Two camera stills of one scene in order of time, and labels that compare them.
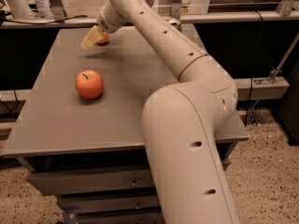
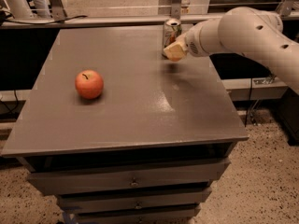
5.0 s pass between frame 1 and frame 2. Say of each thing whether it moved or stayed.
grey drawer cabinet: stayed
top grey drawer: stayed
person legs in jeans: stayed
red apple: stayed
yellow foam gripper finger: moved
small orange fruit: moved
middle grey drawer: stayed
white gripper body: moved
